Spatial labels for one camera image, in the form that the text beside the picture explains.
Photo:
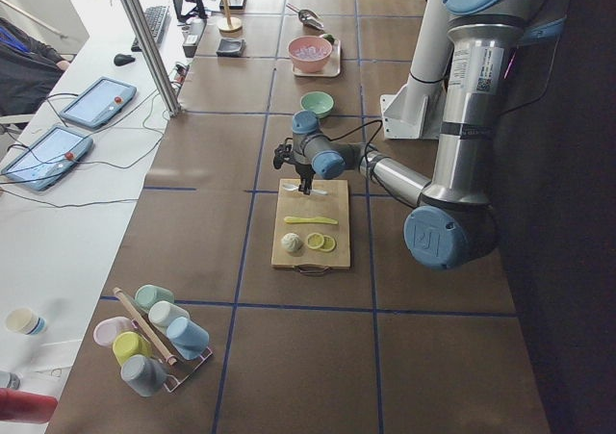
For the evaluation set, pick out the black computer mouse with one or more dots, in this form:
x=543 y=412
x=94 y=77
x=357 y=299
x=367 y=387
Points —
x=123 y=59

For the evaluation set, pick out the small green bowl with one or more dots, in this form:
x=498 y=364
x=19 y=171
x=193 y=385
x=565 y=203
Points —
x=318 y=102

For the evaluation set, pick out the green cup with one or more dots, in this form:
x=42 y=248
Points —
x=148 y=295

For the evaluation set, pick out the white plastic spoon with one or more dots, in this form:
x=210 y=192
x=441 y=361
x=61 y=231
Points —
x=292 y=187

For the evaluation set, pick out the bamboo cutting board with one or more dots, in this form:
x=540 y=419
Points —
x=297 y=204

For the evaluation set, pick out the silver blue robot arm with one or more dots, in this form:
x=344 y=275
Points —
x=453 y=94

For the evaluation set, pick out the green lime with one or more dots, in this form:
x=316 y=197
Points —
x=330 y=38

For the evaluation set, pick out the grey cup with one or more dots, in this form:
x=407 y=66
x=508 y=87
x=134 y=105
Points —
x=145 y=375

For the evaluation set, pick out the blue teach pendant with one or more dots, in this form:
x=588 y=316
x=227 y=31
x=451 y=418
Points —
x=43 y=163
x=99 y=103

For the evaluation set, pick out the wire cup rack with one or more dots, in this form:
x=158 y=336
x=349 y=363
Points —
x=178 y=369

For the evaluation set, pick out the seated person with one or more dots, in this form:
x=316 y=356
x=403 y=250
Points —
x=30 y=69

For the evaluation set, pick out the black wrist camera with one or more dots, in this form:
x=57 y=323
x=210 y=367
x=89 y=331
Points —
x=283 y=154

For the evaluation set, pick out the lower blue teach pendant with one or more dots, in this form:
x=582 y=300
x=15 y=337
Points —
x=43 y=163

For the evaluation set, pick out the lower lemon slice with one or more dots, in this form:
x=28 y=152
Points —
x=328 y=245

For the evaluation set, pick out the pink bowl of ice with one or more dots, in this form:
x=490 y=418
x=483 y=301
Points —
x=309 y=54

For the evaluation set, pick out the blue cup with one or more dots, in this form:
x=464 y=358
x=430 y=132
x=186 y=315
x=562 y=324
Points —
x=189 y=338

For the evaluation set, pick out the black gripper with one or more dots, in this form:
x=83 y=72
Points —
x=304 y=171

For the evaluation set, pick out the beige serving tray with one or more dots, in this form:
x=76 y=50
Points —
x=331 y=69

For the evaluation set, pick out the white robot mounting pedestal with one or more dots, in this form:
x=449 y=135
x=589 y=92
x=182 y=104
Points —
x=415 y=112

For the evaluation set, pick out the yellow plastic knife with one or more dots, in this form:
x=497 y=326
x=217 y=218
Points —
x=311 y=220

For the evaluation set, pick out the paper cup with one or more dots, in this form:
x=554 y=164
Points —
x=25 y=321

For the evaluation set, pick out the white steamed bun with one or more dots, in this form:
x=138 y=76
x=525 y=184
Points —
x=291 y=242

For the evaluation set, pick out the lemon slice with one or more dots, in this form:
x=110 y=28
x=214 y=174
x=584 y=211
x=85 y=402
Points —
x=315 y=240
x=328 y=245

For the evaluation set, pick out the steel ice scoop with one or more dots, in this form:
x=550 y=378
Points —
x=307 y=18

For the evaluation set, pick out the wooden stand with round base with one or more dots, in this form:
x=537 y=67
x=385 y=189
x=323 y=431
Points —
x=229 y=23

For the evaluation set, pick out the folded grey cloth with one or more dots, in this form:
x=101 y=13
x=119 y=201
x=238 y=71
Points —
x=231 y=47

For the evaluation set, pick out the pink cup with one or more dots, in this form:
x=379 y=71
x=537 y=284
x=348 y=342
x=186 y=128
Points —
x=106 y=331

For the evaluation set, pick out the yellow cup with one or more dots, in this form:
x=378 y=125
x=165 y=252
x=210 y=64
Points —
x=128 y=344

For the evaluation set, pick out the upper lemon slice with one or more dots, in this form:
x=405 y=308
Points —
x=315 y=240

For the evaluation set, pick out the black keyboard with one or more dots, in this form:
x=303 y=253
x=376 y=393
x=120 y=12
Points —
x=157 y=18

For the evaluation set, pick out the red bottle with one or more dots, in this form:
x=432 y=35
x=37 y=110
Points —
x=19 y=406

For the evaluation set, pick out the aluminium frame post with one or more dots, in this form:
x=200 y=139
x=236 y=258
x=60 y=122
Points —
x=151 y=55

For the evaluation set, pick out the white cup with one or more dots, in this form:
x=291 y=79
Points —
x=163 y=313

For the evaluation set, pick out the upper blue teach pendant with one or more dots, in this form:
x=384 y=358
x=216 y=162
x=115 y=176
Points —
x=99 y=103

